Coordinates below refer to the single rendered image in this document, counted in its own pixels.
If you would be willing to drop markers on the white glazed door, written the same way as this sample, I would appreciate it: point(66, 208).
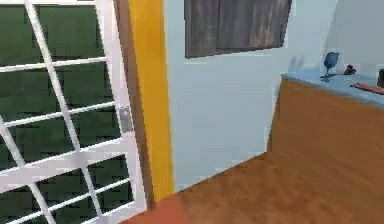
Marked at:
point(110, 100)

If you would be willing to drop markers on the dark framed window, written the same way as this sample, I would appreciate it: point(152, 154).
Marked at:
point(233, 25)

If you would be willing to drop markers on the brown counter with blue top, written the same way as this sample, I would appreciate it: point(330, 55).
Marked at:
point(326, 133)

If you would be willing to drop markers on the blue goblet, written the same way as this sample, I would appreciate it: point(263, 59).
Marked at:
point(330, 65)

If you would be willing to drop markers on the small dark object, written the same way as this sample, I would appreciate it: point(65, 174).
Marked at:
point(349, 70)

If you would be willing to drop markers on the red flat board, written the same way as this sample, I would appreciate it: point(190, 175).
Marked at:
point(368, 88)

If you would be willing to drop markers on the black box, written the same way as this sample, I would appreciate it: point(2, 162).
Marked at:
point(380, 78)

